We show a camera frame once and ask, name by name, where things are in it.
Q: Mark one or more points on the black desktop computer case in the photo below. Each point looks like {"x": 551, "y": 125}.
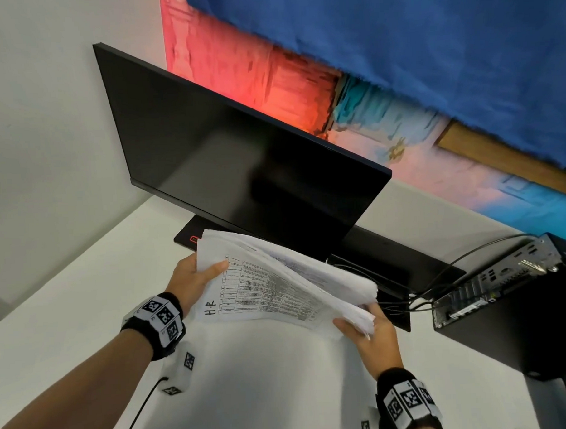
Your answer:
{"x": 517, "y": 323}

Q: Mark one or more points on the person's left forearm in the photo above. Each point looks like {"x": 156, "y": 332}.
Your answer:
{"x": 71, "y": 399}

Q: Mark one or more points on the white wrist camera with markers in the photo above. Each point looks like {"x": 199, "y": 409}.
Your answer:
{"x": 368, "y": 426}
{"x": 182, "y": 366}

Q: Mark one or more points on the black monitor stand base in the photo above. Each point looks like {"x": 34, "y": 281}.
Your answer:
{"x": 393, "y": 263}

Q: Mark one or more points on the person's right thumb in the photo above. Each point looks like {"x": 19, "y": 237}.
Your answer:
{"x": 349, "y": 330}

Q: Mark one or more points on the colourful painted wall picture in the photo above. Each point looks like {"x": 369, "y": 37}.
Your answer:
{"x": 267, "y": 77}

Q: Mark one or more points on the person's left hand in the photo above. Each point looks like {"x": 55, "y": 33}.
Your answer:
{"x": 185, "y": 282}

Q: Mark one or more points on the person's left thumb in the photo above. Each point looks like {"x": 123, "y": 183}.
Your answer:
{"x": 213, "y": 271}

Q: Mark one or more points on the stack of printed paper sheets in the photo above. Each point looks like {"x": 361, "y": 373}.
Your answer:
{"x": 277, "y": 287}

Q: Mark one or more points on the black wristband with marker tags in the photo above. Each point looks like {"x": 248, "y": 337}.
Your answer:
{"x": 408, "y": 401}
{"x": 159, "y": 322}

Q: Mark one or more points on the black computer monitor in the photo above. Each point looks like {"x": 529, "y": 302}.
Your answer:
{"x": 223, "y": 144}

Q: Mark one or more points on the person's right hand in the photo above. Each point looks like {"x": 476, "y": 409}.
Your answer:
{"x": 380, "y": 346}

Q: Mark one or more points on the blue cloth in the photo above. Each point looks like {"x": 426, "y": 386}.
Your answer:
{"x": 420, "y": 42}

